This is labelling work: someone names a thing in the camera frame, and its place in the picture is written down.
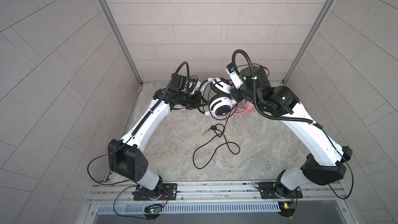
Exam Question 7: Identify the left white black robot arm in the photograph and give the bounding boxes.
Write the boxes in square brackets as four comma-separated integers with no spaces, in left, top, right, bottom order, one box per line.
[108,74,202,200]

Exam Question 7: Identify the aluminium mounting rail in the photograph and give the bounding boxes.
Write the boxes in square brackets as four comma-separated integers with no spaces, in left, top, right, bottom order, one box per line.
[84,180,345,204]

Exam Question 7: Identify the right circuit board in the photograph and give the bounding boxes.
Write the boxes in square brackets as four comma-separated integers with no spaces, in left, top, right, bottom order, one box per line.
[278,202,296,217]

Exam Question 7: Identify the pink headphones with cable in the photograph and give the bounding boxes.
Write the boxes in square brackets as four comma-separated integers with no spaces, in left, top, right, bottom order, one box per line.
[233,100,255,116]

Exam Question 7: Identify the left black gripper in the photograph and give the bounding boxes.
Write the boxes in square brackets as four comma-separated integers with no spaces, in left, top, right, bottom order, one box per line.
[176,91,209,110]

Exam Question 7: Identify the left circuit board green led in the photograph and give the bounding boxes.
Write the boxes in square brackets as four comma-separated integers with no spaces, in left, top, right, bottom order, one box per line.
[144,204,163,215]

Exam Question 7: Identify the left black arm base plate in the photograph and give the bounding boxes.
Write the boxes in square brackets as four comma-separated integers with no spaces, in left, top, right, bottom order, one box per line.
[132,182,177,201]

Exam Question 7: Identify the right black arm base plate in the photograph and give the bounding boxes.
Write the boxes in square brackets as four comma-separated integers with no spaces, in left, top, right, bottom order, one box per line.
[254,181,303,199]

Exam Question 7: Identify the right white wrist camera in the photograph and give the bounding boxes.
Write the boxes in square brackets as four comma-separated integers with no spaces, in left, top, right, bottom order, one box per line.
[226,63,243,89]

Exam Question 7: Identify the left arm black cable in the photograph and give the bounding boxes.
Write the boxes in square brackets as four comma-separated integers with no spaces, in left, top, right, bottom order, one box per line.
[86,149,131,186]

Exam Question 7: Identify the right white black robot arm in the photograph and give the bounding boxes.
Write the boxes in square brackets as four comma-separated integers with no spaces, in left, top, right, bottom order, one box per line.
[226,63,352,198]

